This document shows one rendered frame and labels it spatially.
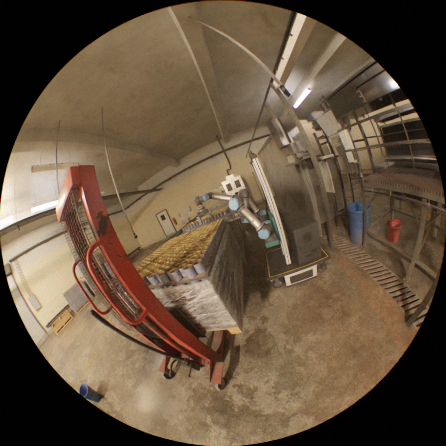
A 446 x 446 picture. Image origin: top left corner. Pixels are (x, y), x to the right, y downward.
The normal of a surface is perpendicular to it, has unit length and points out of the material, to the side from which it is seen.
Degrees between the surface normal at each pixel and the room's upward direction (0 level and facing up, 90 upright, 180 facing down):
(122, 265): 90
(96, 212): 90
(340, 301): 0
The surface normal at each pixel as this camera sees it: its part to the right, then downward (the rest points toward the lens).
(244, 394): -0.40, -0.89
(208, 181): -0.10, 0.28
